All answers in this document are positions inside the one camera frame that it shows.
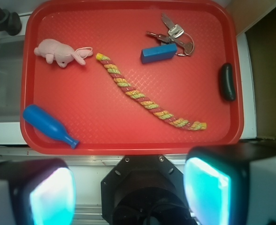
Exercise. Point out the black oblong object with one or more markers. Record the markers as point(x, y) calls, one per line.
point(226, 83)

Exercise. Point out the blue rectangular block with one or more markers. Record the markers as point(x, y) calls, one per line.
point(158, 53)

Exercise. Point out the pink plush bunny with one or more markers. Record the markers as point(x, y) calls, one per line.
point(53, 50)

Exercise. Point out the black faucet fixture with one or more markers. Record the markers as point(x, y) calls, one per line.
point(10, 22)

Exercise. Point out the red plastic tray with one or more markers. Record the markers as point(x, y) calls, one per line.
point(95, 111)

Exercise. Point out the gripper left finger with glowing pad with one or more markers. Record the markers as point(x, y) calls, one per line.
point(37, 192)

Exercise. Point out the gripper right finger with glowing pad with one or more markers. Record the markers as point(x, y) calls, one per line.
point(232, 184)

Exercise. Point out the bunch of silver keys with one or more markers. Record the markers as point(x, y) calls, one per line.
point(175, 35)

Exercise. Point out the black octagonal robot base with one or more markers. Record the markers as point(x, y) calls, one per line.
point(145, 190)

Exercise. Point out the blue plastic bottle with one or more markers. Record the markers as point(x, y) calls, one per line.
point(48, 125)

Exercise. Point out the metal sink basin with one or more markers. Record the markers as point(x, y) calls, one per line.
point(11, 61)

